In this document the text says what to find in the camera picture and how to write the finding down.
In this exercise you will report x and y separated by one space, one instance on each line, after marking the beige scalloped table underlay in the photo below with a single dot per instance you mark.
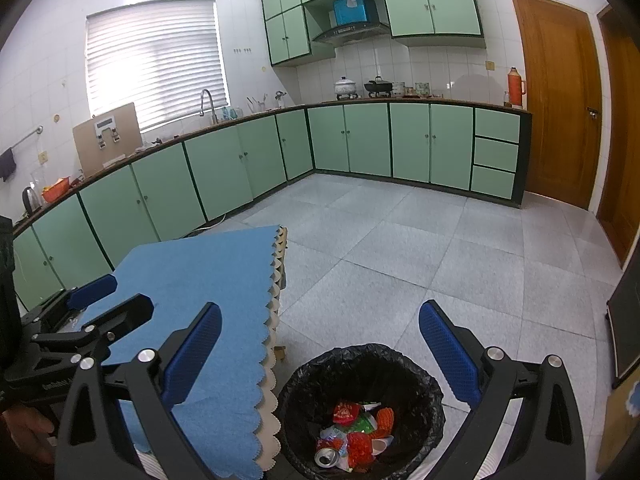
272 330

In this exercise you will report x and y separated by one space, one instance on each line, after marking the red tin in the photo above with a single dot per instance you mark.
344 412

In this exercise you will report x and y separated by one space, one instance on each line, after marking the blue box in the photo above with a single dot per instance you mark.
350 10

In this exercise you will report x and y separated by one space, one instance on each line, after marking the person's left hand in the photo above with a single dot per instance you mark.
22 425

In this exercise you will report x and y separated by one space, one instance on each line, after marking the blue scalloped tablecloth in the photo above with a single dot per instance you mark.
210 270

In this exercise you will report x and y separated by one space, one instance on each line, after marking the red plastic bag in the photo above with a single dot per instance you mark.
359 447

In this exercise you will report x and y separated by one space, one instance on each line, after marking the green and white carton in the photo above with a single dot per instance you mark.
367 425

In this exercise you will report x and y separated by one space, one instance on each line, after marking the orange basin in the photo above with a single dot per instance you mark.
56 192

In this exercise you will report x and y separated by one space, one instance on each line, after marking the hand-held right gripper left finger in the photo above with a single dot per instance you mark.
192 355

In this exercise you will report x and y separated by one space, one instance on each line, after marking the green cabinet drawer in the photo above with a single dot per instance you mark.
495 154
493 182
497 125

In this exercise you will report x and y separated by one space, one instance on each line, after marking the small glass jar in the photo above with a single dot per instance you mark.
398 89
422 89

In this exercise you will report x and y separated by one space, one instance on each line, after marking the utensil holder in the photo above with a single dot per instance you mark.
255 106

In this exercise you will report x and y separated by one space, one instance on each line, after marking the white window blinds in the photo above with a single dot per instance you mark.
160 60

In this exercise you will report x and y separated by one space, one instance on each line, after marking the metal towel bar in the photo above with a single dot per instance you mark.
27 139

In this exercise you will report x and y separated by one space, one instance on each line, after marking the steel electric kettle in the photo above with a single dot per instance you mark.
31 202

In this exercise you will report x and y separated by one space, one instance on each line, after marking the black range hood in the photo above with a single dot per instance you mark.
350 32

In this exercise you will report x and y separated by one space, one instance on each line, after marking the black wok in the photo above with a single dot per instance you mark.
377 87

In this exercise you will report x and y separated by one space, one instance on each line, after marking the white cooking pot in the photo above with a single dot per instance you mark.
345 89

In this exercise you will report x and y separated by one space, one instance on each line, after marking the cardboard box on counter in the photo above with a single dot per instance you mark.
85 152

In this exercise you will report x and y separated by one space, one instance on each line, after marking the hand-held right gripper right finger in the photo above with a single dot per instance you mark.
447 350

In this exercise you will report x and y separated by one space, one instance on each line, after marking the black glass cabinet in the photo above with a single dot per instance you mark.
627 330

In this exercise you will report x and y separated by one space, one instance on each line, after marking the black bag lined trash bin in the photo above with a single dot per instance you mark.
310 385

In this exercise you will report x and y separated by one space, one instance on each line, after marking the orange thermos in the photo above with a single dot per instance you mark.
515 87

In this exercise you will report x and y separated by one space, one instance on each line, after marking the wooden door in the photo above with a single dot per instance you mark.
622 160
555 110

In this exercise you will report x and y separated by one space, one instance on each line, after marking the green base cabinets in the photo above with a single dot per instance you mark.
370 135

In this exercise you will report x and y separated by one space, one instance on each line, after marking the red drink can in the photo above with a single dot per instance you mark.
326 457

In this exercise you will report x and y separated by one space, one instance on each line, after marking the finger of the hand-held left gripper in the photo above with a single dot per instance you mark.
92 287
120 317

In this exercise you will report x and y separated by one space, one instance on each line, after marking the metal faucet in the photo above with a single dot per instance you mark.
214 112

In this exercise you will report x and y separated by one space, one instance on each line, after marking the dark towel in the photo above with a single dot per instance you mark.
6 165

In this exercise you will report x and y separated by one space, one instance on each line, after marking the green wall cabinets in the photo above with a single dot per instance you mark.
435 5

